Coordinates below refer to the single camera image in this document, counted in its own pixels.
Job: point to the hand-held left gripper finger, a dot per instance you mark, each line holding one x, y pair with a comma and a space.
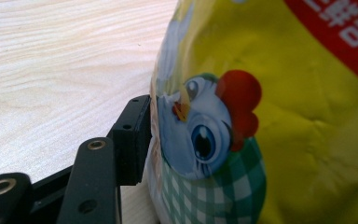
130, 146

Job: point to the yellow seasoning pouch green spout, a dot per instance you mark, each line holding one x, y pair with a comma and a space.
292, 124

